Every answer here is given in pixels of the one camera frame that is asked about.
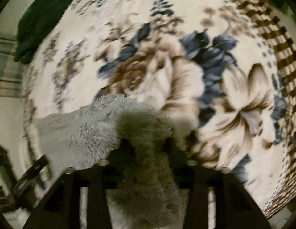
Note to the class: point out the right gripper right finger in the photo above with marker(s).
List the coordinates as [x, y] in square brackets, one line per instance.
[235, 208]

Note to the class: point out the dark green folded blanket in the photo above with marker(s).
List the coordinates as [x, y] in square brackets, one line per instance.
[36, 23]

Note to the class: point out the floral bed blanket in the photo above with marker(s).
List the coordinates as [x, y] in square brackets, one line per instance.
[211, 67]

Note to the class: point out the grey-green curtain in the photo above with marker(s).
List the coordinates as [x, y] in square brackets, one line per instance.
[11, 72]

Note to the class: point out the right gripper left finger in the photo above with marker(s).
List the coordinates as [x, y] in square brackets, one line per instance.
[61, 206]

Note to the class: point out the grey fluffy fleece pants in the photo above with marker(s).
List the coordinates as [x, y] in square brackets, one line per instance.
[130, 136]

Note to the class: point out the brown checkered underblanket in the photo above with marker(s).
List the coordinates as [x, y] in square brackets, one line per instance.
[276, 36]

